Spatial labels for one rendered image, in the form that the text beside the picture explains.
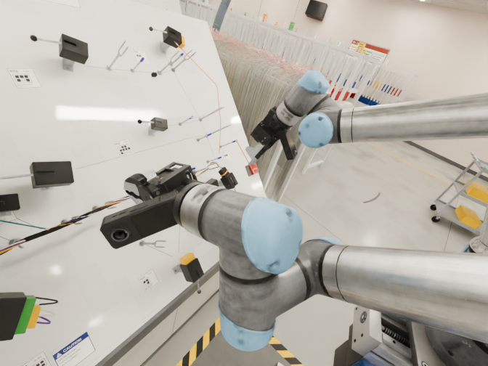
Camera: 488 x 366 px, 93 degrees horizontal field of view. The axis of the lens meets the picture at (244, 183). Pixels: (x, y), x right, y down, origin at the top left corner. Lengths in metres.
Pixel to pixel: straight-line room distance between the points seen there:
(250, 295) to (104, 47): 0.86
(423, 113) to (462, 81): 8.15
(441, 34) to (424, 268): 8.68
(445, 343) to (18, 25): 1.30
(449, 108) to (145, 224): 0.53
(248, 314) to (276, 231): 0.12
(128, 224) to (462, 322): 0.37
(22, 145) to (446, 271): 0.81
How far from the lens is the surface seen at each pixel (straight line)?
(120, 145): 0.83
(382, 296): 0.31
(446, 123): 0.54
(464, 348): 0.80
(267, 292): 0.30
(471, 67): 8.70
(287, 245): 0.26
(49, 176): 0.65
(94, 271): 0.78
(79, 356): 0.82
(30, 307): 0.63
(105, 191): 0.78
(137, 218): 0.36
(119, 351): 0.85
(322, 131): 0.53
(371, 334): 0.78
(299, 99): 0.69
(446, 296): 0.29
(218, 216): 0.27
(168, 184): 0.39
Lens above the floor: 1.67
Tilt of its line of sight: 34 degrees down
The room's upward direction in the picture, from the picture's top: 19 degrees clockwise
